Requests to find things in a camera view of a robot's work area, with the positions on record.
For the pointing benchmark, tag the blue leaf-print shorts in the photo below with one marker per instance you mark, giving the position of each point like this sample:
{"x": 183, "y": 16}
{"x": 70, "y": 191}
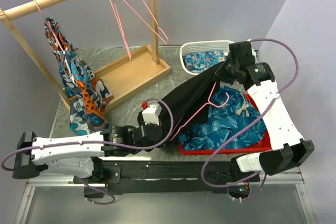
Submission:
{"x": 222, "y": 123}

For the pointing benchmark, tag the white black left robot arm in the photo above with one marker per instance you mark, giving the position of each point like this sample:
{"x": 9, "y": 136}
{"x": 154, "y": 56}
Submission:
{"x": 81, "y": 155}

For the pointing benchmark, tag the pink wire hanger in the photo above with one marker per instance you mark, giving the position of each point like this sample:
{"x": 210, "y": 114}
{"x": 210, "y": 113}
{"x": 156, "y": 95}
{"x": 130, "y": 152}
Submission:
{"x": 116, "y": 14}
{"x": 208, "y": 102}
{"x": 146, "y": 12}

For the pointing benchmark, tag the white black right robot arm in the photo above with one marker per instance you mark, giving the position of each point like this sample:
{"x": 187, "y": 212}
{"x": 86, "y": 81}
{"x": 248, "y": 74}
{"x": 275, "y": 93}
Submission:
{"x": 288, "y": 147}

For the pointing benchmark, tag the white plastic basket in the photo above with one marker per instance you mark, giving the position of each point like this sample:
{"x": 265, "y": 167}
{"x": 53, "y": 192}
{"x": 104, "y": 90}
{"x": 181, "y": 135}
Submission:
{"x": 201, "y": 46}

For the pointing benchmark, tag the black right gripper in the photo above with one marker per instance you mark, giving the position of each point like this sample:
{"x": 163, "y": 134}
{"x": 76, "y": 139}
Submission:
{"x": 221, "y": 72}

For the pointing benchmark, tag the red plastic tray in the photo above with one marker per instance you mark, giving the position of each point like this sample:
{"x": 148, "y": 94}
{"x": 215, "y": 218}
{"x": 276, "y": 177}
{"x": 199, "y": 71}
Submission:
{"x": 255, "y": 139}

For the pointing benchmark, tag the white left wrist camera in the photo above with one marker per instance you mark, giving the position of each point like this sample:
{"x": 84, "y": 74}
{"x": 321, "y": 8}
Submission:
{"x": 151, "y": 114}

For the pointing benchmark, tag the aluminium frame rail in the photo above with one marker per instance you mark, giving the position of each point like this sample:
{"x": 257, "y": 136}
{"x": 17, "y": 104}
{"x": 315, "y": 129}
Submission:
{"x": 60, "y": 199}

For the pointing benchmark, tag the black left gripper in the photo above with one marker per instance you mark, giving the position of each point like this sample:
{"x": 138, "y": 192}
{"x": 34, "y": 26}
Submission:
{"x": 158, "y": 142}

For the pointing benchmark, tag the black shorts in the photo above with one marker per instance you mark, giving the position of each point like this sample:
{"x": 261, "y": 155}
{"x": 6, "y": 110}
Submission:
{"x": 188, "y": 97}

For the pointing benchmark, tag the pink hanger holding shorts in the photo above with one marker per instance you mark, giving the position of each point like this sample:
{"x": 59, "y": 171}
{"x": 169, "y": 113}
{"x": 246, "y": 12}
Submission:
{"x": 49, "y": 26}

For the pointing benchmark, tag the wooden clothes rack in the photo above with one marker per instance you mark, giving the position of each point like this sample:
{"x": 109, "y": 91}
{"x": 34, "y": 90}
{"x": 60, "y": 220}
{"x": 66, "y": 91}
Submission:
{"x": 125, "y": 77}

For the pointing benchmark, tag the orange blue patterned shorts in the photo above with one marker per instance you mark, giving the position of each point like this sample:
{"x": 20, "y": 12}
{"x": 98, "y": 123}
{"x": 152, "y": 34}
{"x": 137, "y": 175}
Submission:
{"x": 87, "y": 93}

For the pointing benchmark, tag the blue floral shorts in basket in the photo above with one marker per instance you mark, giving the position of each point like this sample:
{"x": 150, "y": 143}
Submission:
{"x": 197, "y": 62}

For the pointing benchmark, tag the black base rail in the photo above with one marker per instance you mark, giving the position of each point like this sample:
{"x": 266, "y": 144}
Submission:
{"x": 129, "y": 177}

